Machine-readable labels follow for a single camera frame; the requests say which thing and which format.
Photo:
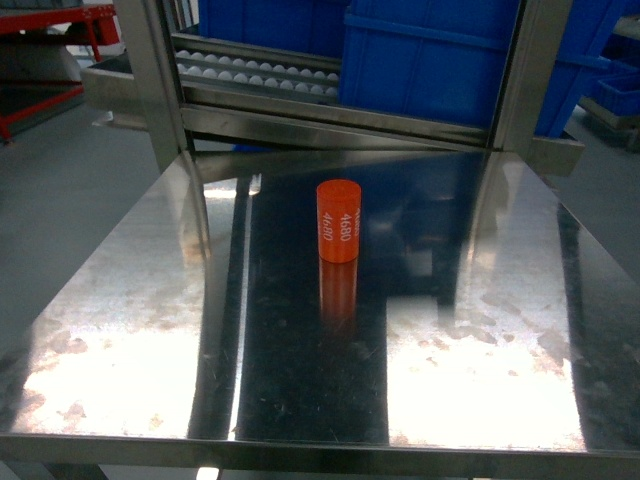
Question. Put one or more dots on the orange cylindrical capacitor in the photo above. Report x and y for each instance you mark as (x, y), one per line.
(338, 204)

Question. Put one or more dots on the stainless steel roller rack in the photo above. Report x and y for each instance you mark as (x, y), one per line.
(143, 89)

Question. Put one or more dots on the blue plastic bin left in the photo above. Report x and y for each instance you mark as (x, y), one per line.
(311, 27)

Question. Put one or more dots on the blue plastic bin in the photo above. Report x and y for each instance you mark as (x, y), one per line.
(444, 60)
(311, 27)

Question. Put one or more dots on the blue plastic bin right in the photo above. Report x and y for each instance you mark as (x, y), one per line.
(444, 60)

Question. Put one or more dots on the red metal table frame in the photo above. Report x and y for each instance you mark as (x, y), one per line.
(38, 72)

